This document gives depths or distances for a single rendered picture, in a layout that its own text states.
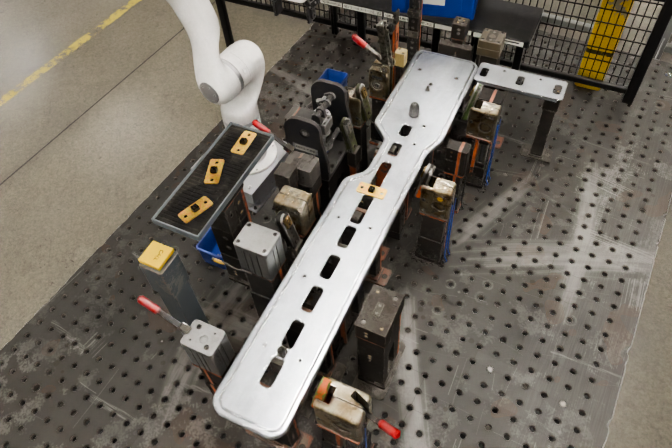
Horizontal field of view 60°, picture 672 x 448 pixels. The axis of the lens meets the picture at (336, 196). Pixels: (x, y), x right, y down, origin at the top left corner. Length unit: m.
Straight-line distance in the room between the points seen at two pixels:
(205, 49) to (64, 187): 1.83
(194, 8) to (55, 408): 1.16
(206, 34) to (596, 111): 1.49
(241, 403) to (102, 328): 0.69
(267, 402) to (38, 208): 2.23
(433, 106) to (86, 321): 1.26
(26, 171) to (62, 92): 0.65
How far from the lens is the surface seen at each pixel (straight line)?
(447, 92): 1.94
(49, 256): 3.12
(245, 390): 1.38
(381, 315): 1.39
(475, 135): 1.90
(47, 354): 1.95
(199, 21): 1.71
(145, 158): 3.34
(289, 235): 1.51
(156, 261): 1.40
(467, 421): 1.66
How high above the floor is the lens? 2.26
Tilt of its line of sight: 51 degrees down
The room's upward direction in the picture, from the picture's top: 5 degrees counter-clockwise
